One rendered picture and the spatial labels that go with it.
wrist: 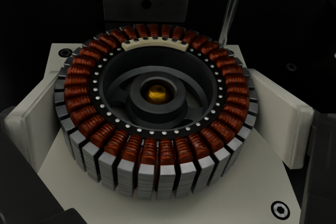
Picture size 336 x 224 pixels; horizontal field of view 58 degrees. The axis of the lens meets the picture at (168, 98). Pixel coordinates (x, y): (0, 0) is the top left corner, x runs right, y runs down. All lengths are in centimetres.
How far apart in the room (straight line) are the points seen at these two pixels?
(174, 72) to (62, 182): 10
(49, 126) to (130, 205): 6
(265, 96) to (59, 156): 12
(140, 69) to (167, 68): 2
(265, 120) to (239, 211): 5
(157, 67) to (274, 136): 9
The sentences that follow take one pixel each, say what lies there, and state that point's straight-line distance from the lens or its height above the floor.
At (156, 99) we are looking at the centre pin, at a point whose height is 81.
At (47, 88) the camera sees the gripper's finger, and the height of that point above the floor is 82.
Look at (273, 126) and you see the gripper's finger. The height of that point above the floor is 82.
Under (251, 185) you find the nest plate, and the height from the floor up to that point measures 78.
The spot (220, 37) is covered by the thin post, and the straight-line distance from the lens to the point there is 25.
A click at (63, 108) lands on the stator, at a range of 16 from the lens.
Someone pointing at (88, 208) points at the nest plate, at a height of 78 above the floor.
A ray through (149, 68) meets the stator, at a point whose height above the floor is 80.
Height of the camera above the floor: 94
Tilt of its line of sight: 49 degrees down
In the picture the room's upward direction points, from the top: 8 degrees clockwise
